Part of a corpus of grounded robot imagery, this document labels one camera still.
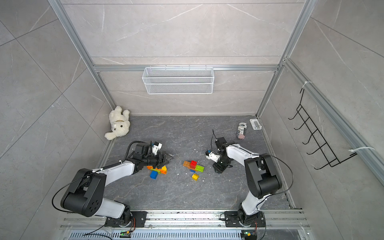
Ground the orange 2x4 lego plate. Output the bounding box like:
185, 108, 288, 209
147, 166, 162, 174

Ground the red lego brick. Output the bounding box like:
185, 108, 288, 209
190, 161, 197, 169

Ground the light green lego plate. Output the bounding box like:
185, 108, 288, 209
195, 165, 204, 173

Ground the yellow lego brick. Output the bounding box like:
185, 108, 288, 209
192, 174, 200, 181
161, 166, 168, 175

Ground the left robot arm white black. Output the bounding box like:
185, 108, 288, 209
53, 141, 174, 228

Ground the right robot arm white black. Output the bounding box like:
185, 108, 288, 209
206, 138, 293, 228

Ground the flag pattern can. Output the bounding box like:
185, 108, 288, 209
237, 122, 248, 140

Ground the small white box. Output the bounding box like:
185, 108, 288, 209
250, 118, 262, 131

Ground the white teddy bear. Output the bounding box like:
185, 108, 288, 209
105, 106, 131, 141

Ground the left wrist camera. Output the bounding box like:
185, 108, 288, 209
152, 142, 162, 156

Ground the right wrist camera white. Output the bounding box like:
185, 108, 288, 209
206, 150, 220, 163

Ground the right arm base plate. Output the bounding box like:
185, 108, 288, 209
224, 210, 266, 228

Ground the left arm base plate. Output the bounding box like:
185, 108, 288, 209
105, 211, 148, 228

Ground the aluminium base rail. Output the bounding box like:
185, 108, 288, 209
54, 210, 315, 240

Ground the white wire mesh basket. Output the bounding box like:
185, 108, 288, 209
142, 67, 215, 95

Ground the black wire hook rack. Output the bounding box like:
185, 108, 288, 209
288, 89, 358, 170

